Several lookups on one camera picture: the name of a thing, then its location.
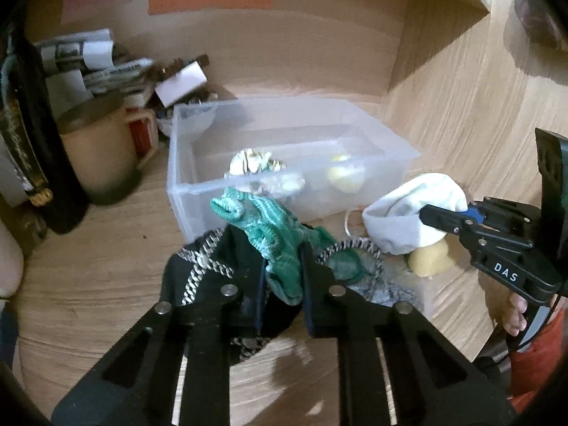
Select cream string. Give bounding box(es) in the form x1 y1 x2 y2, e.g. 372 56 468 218
343 208 370 237

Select clear plastic storage box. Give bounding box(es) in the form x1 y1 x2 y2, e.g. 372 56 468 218
166 97 422 243

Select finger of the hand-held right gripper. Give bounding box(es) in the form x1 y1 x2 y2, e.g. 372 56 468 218
419 204 533 250
465 199 494 224

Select white sock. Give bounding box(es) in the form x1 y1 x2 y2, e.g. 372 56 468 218
361 173 469 256

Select person's orange clothing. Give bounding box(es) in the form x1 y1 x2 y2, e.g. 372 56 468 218
507 305 567 414

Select green knitted sock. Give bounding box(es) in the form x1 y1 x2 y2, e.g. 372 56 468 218
210 186 337 307

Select black cloth with braided cord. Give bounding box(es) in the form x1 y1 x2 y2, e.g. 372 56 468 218
161 225 311 361

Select pale crumpled sock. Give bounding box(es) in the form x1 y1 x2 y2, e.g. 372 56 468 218
258 172 307 197

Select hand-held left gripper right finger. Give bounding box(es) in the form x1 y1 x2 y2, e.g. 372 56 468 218
301 243 519 426

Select wooden shelf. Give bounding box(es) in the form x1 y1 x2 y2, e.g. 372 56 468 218
389 0 494 98

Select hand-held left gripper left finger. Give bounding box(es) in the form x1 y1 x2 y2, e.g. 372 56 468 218
51 229 268 426

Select red packet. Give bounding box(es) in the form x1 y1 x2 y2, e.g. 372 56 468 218
128 119 159 157

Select striped rolled sock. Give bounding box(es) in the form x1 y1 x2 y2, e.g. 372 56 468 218
228 147 287 178

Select dark tall bottle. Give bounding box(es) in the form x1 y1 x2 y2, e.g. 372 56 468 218
0 20 90 237

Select person's right hand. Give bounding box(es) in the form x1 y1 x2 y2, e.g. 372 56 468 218
503 292 531 338

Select grey patterned cloth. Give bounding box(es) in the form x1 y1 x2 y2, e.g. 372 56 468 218
316 237 423 308

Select white cardboard box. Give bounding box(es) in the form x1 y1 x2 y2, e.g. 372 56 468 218
153 59 209 108

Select stack of newspapers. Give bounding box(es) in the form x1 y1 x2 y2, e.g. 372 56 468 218
34 28 157 95

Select brown mug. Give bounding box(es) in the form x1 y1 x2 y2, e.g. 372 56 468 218
57 97 159 206

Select yellow rolled sock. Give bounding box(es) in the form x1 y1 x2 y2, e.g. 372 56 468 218
326 153 367 194

